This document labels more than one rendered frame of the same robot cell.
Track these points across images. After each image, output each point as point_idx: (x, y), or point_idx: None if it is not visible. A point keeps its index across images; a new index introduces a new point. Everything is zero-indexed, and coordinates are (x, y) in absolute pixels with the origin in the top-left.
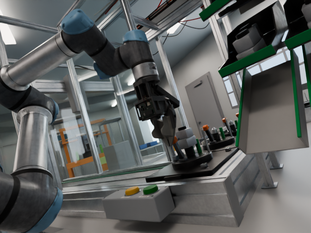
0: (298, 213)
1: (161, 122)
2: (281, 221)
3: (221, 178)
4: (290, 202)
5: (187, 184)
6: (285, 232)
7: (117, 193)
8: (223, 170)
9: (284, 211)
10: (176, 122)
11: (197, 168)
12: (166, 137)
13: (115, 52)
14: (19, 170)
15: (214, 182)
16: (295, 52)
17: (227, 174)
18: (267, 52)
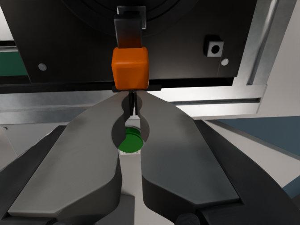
0: (295, 49)
1: (120, 194)
2: (272, 67)
3: (252, 103)
4: (299, 15)
5: (193, 115)
6: (271, 85)
7: (30, 141)
8: (253, 58)
9: (283, 45)
10: (225, 140)
11: (191, 50)
12: (125, 118)
13: None
14: None
15: (241, 114)
16: None
17: (262, 88)
18: None
